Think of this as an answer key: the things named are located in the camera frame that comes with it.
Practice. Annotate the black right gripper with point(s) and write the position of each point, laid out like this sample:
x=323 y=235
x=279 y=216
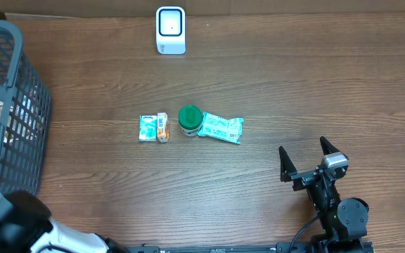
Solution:
x=287 y=174

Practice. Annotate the mint green wipes packet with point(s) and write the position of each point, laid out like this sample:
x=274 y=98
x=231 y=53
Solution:
x=229 y=130

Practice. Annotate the green lidded jar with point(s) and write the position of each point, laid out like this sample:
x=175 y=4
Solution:
x=190 y=120

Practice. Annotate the small orange box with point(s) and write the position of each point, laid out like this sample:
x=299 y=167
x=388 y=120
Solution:
x=162 y=127

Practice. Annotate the small teal tissue pack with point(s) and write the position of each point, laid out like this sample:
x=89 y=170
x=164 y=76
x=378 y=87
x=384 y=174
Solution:
x=148 y=128

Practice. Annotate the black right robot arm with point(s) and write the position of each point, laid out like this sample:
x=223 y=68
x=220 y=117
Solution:
x=339 y=225

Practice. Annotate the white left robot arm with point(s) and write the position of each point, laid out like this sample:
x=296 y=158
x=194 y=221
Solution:
x=26 y=225

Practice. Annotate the dark grey mesh basket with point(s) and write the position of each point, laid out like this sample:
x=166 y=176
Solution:
x=26 y=115

